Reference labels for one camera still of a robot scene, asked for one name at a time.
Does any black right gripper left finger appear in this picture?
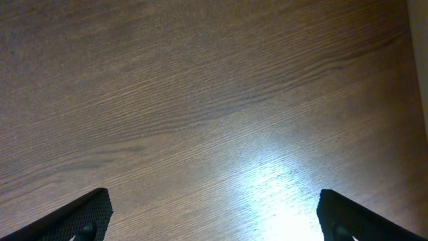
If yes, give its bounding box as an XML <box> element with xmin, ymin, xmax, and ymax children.
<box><xmin>2</xmin><ymin>187</ymin><xmax>114</xmax><ymax>241</ymax></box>

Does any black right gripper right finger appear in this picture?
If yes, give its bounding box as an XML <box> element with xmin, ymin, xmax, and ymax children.
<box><xmin>316</xmin><ymin>189</ymin><xmax>427</xmax><ymax>241</ymax></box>

